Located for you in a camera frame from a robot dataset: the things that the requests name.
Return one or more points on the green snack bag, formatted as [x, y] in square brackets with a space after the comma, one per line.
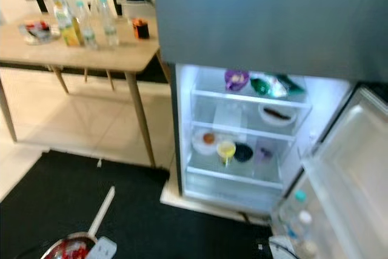
[273, 85]

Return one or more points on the grey fridge door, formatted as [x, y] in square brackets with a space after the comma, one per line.
[351, 174]

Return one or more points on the black floor mat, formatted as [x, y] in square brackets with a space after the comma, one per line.
[188, 222]

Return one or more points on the grey freezer door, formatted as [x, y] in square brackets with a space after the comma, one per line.
[248, 16]

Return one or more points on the small white plate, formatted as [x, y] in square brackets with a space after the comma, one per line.
[201, 150]

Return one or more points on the white plastic chair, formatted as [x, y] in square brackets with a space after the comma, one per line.
[139, 9]

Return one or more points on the clear water bottle teal cap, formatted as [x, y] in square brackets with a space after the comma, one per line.
[109, 25]
[86, 31]

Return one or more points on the pale purple glass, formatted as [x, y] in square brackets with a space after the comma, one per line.
[264, 154]

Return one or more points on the grey fridge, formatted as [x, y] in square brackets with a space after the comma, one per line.
[248, 16]

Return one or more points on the small bottle teal cap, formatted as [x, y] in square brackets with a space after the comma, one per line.
[296, 207]

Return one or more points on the yellow cup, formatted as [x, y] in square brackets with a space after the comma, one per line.
[226, 151]

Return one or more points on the steel bowl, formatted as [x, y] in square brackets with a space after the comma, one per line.
[56, 249]

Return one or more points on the small dark bowl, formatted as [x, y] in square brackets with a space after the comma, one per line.
[243, 153]

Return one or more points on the orange round fruit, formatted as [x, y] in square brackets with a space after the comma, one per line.
[209, 138]

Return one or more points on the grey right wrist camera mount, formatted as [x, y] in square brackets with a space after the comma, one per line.
[282, 248]

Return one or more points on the Deel Fresh juice carton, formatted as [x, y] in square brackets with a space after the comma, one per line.
[65, 25]

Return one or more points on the red food pile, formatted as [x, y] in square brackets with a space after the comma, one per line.
[70, 252]

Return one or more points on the orange and black device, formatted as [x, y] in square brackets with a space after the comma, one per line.
[141, 30]

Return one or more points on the white bowl with dark food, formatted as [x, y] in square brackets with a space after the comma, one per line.
[277, 115]

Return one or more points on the small bottle white cap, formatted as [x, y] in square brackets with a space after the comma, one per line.
[303, 225]

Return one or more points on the pale wooden stick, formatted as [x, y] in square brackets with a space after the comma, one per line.
[102, 210]

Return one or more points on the purple cup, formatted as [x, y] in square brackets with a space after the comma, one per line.
[236, 79]

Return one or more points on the light wooden table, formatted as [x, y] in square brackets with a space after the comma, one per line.
[127, 50]

